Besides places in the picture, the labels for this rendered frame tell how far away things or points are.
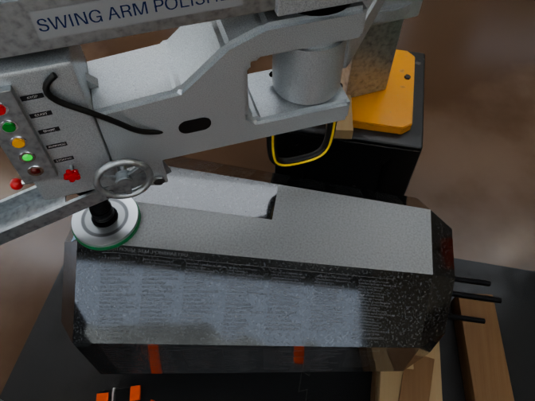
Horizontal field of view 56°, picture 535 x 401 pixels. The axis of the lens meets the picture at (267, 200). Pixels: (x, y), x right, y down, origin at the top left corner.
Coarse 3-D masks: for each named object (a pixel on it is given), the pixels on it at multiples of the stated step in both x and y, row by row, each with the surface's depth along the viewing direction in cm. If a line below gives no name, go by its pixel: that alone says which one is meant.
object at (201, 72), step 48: (144, 48) 128; (192, 48) 120; (240, 48) 113; (288, 48) 117; (48, 96) 105; (96, 96) 119; (144, 96) 118; (192, 96) 120; (240, 96) 125; (336, 96) 139; (144, 144) 128; (192, 144) 134
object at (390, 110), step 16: (400, 64) 223; (400, 80) 217; (368, 96) 212; (384, 96) 212; (400, 96) 212; (352, 112) 206; (368, 112) 206; (384, 112) 206; (400, 112) 206; (368, 128) 205; (384, 128) 204; (400, 128) 202
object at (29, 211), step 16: (144, 176) 144; (32, 192) 152; (96, 192) 143; (0, 208) 153; (16, 208) 155; (32, 208) 153; (48, 208) 151; (64, 208) 145; (80, 208) 147; (0, 224) 153; (16, 224) 145; (32, 224) 146; (48, 224) 149; (0, 240) 148
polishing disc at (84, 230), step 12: (120, 204) 166; (132, 204) 166; (72, 216) 163; (84, 216) 163; (120, 216) 163; (132, 216) 163; (72, 228) 161; (84, 228) 161; (96, 228) 161; (108, 228) 161; (120, 228) 161; (132, 228) 161; (84, 240) 158; (96, 240) 158; (108, 240) 158; (120, 240) 159
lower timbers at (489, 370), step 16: (464, 304) 228; (480, 304) 228; (496, 320) 224; (464, 336) 220; (480, 336) 220; (496, 336) 220; (464, 352) 219; (480, 352) 216; (496, 352) 216; (464, 368) 218; (480, 368) 212; (496, 368) 212; (464, 384) 217; (480, 384) 208; (496, 384) 208; (480, 400) 204; (496, 400) 204; (512, 400) 204
